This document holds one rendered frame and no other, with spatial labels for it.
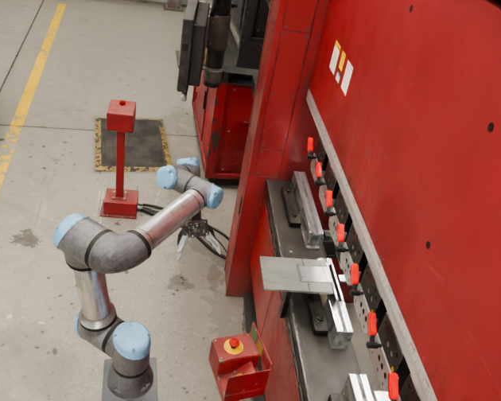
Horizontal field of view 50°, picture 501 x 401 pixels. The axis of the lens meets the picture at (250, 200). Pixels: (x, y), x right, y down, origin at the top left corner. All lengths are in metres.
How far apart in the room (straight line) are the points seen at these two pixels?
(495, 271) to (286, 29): 1.65
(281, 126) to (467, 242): 1.62
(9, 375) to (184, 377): 0.85
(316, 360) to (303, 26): 1.40
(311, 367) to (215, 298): 1.47
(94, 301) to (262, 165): 1.35
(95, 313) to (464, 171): 1.14
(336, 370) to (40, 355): 1.64
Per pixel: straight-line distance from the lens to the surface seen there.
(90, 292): 1.68
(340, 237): 1.83
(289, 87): 2.59
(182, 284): 3.39
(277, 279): 2.04
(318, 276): 2.10
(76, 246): 1.51
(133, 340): 1.77
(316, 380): 1.93
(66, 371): 2.97
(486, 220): 1.15
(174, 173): 1.73
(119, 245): 1.47
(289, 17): 2.48
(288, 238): 2.44
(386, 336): 1.55
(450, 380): 1.27
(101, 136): 4.78
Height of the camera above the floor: 2.36
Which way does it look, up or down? 34 degrees down
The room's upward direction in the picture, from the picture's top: 11 degrees clockwise
